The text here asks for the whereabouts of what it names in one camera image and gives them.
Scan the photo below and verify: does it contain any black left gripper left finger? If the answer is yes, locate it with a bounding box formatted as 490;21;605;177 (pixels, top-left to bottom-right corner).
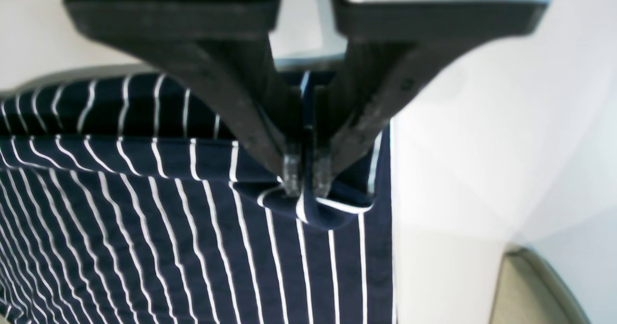
63;0;303;197

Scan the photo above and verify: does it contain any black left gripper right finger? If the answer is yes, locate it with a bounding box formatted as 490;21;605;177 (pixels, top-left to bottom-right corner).
311;0;552;197

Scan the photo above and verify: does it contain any navy white striped T-shirt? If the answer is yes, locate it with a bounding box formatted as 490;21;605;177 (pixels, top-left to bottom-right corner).
0;73;398;324

